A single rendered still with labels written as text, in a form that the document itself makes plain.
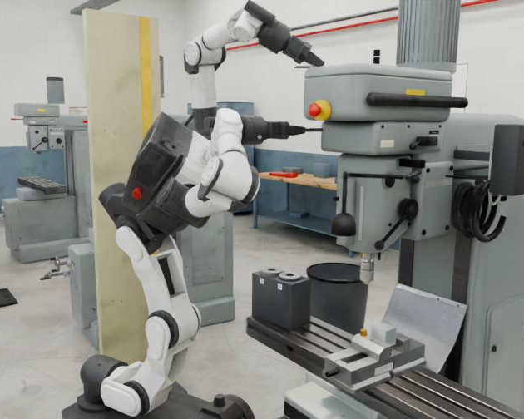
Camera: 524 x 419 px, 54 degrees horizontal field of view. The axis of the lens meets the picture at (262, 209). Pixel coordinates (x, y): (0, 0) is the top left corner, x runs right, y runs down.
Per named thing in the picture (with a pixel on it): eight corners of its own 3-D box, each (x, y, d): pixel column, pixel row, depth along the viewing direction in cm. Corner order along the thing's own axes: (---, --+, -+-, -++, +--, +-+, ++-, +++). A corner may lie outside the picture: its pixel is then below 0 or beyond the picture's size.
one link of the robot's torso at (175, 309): (150, 355, 182) (106, 234, 185) (183, 337, 197) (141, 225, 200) (180, 347, 174) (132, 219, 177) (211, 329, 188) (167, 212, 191)
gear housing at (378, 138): (376, 155, 148) (378, 120, 146) (318, 151, 167) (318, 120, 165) (444, 152, 168) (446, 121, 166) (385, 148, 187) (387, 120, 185)
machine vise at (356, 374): (353, 395, 153) (354, 361, 152) (320, 374, 166) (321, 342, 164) (427, 364, 173) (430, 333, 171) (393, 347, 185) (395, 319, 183)
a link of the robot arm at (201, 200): (204, 196, 120) (175, 208, 140) (251, 215, 125) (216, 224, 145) (218, 152, 123) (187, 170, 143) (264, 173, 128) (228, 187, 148)
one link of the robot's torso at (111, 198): (91, 203, 190) (112, 172, 182) (116, 199, 201) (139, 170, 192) (130, 263, 184) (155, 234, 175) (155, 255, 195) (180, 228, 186)
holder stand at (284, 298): (290, 330, 200) (291, 281, 196) (251, 315, 215) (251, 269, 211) (309, 322, 208) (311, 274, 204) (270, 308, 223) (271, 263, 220)
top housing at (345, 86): (356, 120, 140) (358, 61, 137) (294, 120, 161) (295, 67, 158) (455, 121, 168) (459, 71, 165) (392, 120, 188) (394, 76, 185)
